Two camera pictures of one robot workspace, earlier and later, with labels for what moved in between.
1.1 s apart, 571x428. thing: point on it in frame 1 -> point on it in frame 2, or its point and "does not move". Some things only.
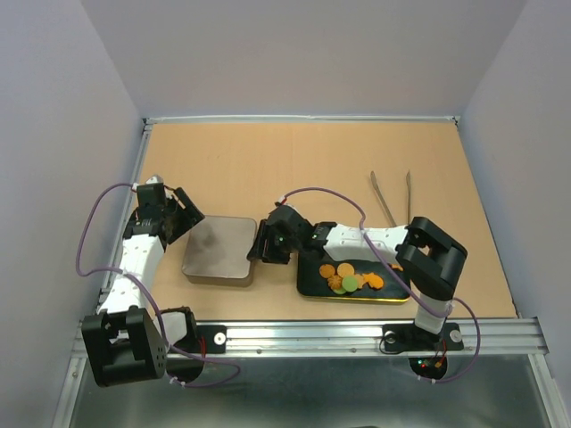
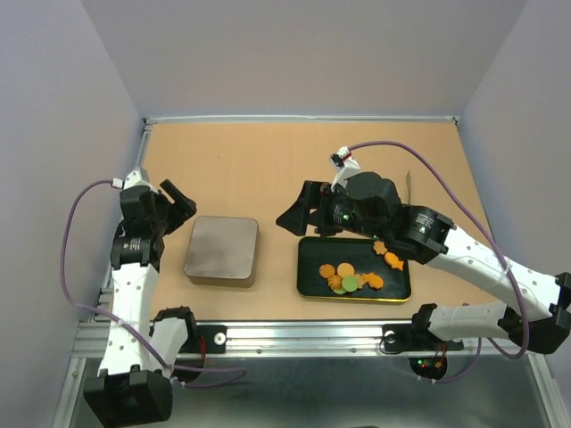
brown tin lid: (218, 246) does not move
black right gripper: (271, 254) -> (317, 195)
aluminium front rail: (515, 338) does not move
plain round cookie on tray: (344, 269) does not move
